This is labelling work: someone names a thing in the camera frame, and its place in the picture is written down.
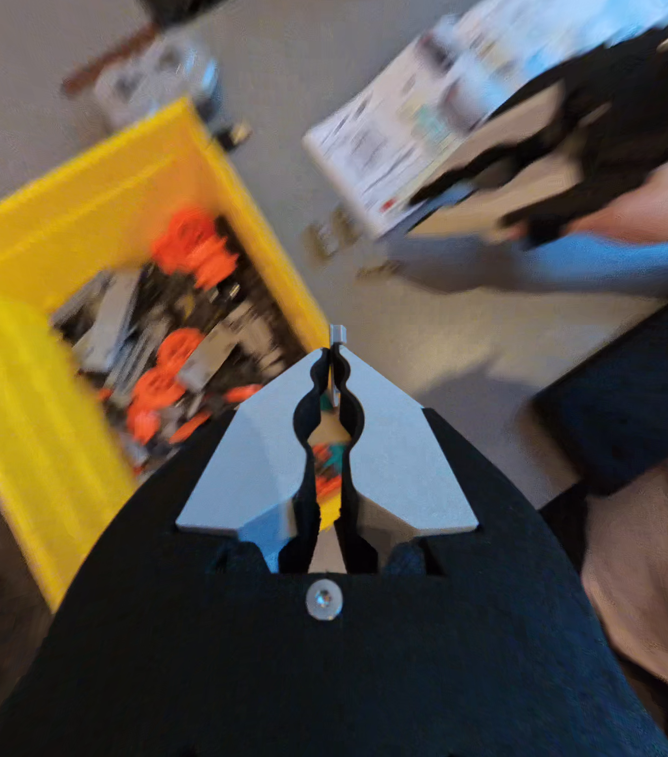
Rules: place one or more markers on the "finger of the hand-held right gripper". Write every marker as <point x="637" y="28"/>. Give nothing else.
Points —
<point x="505" y="127"/>
<point x="517" y="198"/>

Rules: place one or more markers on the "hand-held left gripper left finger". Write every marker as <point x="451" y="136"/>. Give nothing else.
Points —
<point x="251" y="473"/>

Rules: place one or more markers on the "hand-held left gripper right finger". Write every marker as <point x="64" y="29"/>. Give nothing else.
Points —
<point x="405" y="473"/>

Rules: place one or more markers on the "pile of toy building bricks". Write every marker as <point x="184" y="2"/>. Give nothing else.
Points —
<point x="204" y="331"/>

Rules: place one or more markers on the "small grey brick piece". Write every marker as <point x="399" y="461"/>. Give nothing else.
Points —
<point x="319" y="243"/>
<point x="338" y="334"/>

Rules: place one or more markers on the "yellow plastic bin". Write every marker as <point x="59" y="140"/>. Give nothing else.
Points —
<point x="26" y="384"/>

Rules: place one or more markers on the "grey desk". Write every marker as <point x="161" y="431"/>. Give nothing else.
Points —
<point x="458" y="331"/>

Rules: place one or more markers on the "person's right hand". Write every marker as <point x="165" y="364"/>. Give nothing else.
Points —
<point x="659" y="207"/>

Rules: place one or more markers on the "printed instruction booklet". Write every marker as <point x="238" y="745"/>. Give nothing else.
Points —
<point x="387" y="130"/>

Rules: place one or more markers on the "black bumpy pad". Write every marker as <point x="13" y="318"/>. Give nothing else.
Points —
<point x="635" y="384"/>

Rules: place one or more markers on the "person's beige shirt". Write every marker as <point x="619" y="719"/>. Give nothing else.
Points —
<point x="653" y="562"/>

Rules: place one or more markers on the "grey toy control unit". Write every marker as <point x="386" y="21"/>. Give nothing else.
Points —
<point x="156" y="77"/>

